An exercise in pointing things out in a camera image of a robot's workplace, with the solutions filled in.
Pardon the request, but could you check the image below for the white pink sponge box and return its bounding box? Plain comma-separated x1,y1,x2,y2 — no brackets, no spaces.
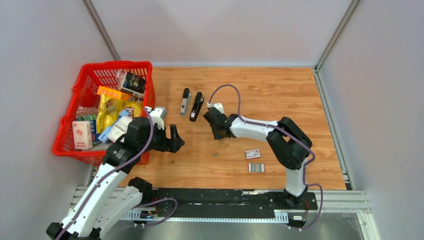
72,120,93,150

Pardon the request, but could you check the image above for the orange block in basket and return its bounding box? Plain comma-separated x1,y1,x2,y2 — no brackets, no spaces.
96,86,131,101

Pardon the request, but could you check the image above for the yellow snack bag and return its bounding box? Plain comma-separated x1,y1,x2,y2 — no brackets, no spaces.
96,93,143,134

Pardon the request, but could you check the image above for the small staple box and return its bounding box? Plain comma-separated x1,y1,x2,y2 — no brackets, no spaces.
244,149,261,160

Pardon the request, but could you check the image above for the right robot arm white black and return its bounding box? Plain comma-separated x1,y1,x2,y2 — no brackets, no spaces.
203,107,316,210

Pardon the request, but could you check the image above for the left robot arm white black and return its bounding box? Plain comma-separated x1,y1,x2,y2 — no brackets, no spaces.
46,115,185,240

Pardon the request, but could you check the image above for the white round packaged item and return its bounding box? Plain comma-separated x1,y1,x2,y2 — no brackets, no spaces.
108,116,133,143

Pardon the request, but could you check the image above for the black box in basket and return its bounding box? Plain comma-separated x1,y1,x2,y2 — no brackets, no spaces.
116,70,147,99

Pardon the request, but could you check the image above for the black stapler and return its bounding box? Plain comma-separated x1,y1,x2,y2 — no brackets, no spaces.
189,91,204,122

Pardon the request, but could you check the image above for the strip of staples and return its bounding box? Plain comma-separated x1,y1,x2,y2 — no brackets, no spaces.
248,163,265,173

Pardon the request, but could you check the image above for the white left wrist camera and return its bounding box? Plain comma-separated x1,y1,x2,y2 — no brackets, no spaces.
144,106,168,130

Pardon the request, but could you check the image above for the red plastic basket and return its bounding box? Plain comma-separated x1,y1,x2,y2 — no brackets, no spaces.
51,60,156,166

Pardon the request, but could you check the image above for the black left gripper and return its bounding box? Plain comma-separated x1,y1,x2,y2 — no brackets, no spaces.
138,122,185,154

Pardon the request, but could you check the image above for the green box in basket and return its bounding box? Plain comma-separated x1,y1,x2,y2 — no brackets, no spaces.
76,114,100,145

